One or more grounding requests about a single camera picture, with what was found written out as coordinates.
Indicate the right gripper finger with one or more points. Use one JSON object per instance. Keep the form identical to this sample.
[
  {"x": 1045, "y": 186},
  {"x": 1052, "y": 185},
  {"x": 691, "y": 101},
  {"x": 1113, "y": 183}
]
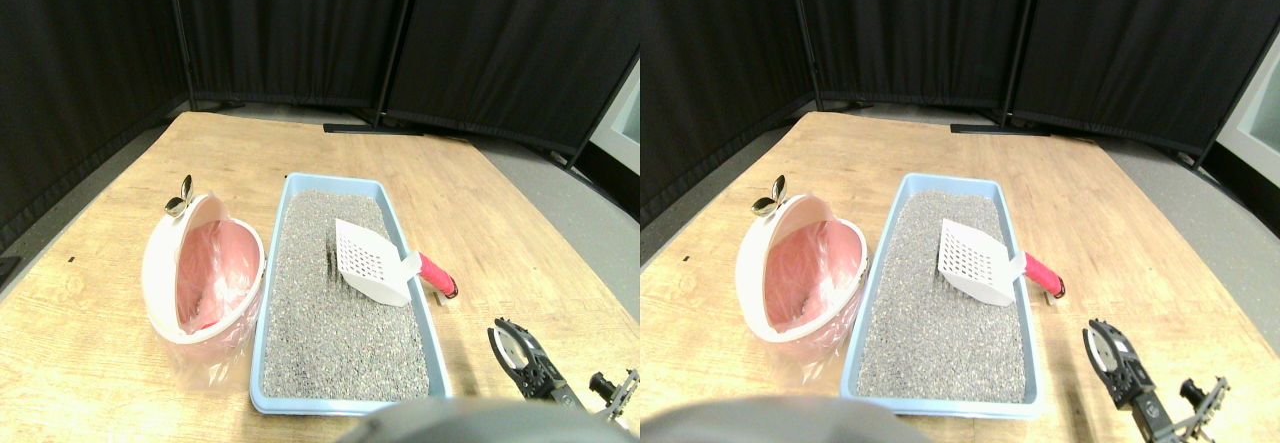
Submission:
[
  {"x": 538, "y": 368},
  {"x": 1098, "y": 351},
  {"x": 503, "y": 351},
  {"x": 1132, "y": 368}
]

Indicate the blue litter tray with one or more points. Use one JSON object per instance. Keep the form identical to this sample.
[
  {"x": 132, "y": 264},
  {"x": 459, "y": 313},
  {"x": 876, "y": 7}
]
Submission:
[
  {"x": 330, "y": 353},
  {"x": 930, "y": 353}
]

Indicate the white bin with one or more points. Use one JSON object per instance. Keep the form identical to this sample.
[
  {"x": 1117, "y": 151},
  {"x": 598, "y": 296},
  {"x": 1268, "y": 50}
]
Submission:
[
  {"x": 160, "y": 273},
  {"x": 755, "y": 273}
]

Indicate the black curtain stand foot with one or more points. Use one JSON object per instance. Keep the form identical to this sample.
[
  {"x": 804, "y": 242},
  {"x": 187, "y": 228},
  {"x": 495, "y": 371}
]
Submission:
[
  {"x": 375, "y": 129},
  {"x": 1000, "y": 129}
]

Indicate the white shelf unit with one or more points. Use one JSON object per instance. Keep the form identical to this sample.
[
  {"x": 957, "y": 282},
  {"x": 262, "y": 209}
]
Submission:
[
  {"x": 1258, "y": 108},
  {"x": 625, "y": 123}
]

